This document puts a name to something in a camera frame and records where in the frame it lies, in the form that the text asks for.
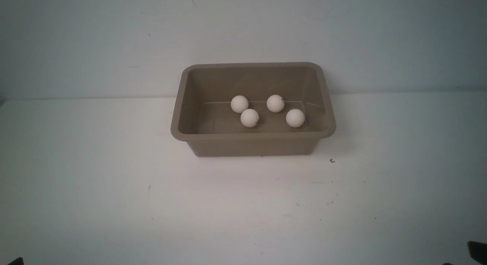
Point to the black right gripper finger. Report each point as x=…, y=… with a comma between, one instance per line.
x=478, y=251

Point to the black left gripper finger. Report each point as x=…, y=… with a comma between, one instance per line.
x=17, y=261

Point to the white ball with black logo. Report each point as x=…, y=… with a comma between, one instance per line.
x=275, y=103

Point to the plain white table-tennis ball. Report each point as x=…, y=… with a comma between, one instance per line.
x=239, y=104

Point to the tan plastic bin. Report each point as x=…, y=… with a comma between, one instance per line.
x=203, y=117

